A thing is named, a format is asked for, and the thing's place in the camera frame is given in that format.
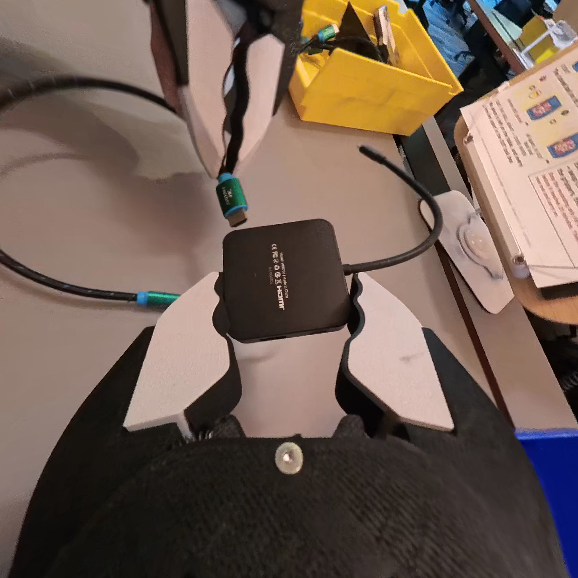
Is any black HDMI adapter with cable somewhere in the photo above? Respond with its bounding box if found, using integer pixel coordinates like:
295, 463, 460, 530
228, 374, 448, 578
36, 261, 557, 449
222, 145, 444, 345

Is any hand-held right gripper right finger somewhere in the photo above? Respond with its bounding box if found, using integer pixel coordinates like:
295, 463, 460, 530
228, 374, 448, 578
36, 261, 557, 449
335, 272, 455, 438

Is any blue plastic box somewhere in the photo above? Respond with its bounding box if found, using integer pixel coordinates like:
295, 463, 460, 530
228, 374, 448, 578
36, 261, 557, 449
515, 428, 578, 578

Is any printed paper sheet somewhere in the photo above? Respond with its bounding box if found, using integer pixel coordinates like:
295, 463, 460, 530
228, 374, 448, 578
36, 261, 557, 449
461, 45, 578, 290

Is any green plug black HDMI cable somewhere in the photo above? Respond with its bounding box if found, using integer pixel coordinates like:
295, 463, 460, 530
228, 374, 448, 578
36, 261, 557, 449
0, 247, 182, 311
300, 23, 384, 57
0, 34, 250, 228

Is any small yellow box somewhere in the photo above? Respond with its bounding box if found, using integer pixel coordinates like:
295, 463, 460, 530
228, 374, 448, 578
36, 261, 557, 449
519, 16, 561, 64

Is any yellow plastic bin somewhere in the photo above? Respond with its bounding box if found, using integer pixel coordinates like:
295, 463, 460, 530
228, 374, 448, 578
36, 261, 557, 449
289, 0, 464, 136

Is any white flat plastic piece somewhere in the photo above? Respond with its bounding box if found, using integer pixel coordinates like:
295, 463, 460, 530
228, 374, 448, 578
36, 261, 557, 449
419, 190, 515, 314

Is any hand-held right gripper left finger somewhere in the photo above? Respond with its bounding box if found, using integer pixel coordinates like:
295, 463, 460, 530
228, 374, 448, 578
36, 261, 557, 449
123, 271, 244, 436

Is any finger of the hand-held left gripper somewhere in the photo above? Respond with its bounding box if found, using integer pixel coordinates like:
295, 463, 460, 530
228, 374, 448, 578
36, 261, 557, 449
177, 0, 236, 179
236, 35, 287, 166

